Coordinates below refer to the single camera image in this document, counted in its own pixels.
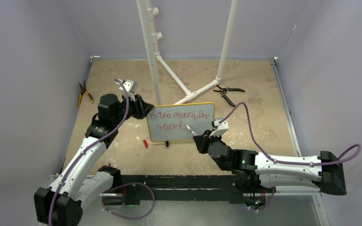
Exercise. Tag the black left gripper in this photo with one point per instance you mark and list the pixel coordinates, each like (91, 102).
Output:
(141, 108)

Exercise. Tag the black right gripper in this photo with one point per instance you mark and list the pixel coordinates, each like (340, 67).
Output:
(200, 141)

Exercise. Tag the white red whiteboard marker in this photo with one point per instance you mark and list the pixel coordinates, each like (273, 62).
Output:
(191, 130)

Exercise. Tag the yellow framed whiteboard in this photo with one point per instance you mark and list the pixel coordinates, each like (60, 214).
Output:
(168, 122)

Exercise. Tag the red marker cap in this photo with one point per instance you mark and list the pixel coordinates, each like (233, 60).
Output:
(145, 143)

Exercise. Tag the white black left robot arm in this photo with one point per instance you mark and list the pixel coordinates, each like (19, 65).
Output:
(66, 198)

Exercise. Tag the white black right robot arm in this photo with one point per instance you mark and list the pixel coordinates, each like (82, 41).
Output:
(323, 171)

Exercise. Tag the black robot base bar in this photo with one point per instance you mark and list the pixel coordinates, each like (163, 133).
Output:
(234, 189)

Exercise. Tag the yellow black needle-nose pliers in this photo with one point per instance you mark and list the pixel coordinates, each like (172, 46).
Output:
(84, 91)

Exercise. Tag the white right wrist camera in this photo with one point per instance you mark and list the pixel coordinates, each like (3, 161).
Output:
(220, 126)

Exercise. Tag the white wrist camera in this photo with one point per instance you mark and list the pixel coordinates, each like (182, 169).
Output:
(128, 86)
(220, 126)

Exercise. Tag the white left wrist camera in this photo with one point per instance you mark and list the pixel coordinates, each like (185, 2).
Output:
(128, 86)

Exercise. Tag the white PVC pipe frame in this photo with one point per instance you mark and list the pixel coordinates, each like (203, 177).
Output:
(181, 29)

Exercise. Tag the right metal corner bracket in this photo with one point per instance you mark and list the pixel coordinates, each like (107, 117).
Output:
(272, 60)

